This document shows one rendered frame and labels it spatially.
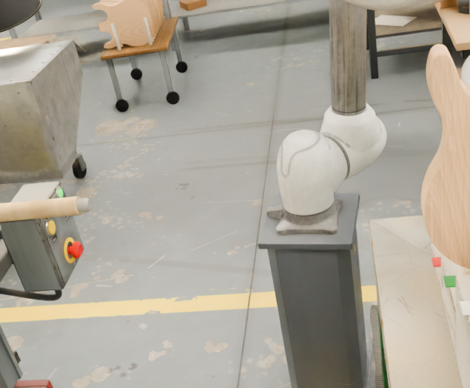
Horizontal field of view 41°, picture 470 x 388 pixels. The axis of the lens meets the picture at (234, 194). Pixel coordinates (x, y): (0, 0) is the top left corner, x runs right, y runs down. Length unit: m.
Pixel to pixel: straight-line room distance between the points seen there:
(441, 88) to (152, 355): 1.93
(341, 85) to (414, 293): 0.76
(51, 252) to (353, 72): 0.94
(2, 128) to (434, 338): 0.79
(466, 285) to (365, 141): 0.94
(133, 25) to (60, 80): 3.93
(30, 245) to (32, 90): 0.66
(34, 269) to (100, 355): 1.28
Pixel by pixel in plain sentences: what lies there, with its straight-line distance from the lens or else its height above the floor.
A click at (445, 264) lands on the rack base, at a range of 1.21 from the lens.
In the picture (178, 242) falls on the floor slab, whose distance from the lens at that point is 3.24.
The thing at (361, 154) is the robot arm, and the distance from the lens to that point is 1.92.
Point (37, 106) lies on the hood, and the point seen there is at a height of 1.49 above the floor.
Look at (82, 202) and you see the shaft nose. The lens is 1.11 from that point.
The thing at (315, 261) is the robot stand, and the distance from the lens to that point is 1.89.
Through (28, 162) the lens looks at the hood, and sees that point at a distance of 0.91.
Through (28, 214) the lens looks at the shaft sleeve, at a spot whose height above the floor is 1.25.
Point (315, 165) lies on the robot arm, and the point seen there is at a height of 0.91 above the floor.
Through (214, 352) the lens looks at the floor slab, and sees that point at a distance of 2.58.
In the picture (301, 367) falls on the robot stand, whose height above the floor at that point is 0.19.
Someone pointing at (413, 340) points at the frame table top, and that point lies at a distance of 1.20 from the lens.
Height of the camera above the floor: 1.76
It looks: 30 degrees down
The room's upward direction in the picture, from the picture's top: 11 degrees counter-clockwise
